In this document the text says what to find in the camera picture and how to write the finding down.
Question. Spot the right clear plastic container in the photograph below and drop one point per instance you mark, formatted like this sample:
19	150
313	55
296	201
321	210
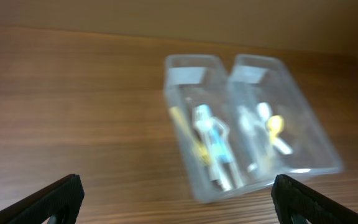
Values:
255	79

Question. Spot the left clear plastic container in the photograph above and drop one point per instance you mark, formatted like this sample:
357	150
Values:
192	80

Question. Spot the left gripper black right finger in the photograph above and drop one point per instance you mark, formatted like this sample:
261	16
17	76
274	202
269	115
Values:
297	203

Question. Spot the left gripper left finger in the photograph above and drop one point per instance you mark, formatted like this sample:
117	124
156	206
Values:
58	202

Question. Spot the clear plastic container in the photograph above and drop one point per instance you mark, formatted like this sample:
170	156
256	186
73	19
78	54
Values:
255	79
192	80

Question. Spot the white spoon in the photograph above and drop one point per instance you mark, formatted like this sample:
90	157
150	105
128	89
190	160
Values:
283	147
247	129

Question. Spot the yellow plastic spoon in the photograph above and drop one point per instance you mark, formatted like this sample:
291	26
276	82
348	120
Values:
274	125

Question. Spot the white spoon angled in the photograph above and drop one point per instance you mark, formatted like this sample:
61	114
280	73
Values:
264	110

